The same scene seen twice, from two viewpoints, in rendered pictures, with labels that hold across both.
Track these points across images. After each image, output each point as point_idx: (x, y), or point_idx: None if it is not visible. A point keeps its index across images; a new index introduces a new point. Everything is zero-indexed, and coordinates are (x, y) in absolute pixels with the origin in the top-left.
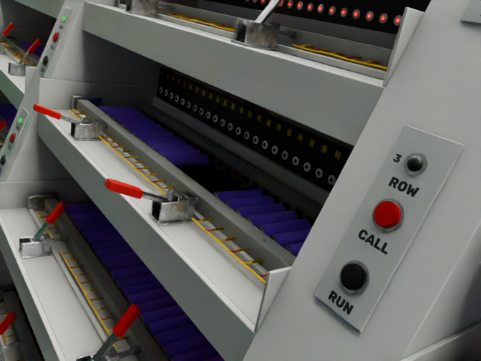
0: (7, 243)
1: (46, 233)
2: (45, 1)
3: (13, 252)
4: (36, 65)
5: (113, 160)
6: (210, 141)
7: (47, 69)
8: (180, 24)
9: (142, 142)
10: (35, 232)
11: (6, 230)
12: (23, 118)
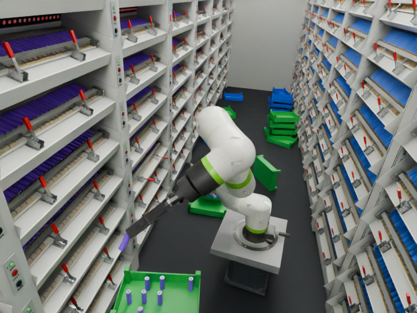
0: (143, 213)
1: (135, 208)
2: (108, 198)
3: (145, 208)
4: (87, 235)
5: (145, 171)
6: None
7: (131, 192)
8: (140, 143)
9: (141, 166)
10: (135, 211)
11: (141, 215)
12: (131, 207)
